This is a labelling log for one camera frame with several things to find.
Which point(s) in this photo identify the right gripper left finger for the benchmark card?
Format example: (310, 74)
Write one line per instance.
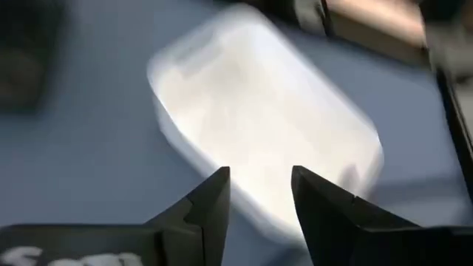
(207, 221)

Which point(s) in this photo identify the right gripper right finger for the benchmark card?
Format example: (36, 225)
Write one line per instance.
(332, 221)

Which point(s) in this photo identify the white plastic basket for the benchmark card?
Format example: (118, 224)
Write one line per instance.
(258, 111)

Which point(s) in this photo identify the black slotted plastic basket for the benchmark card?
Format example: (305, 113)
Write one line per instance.
(22, 74)

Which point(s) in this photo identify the blue-grey table mat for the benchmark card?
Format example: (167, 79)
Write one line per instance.
(74, 166)

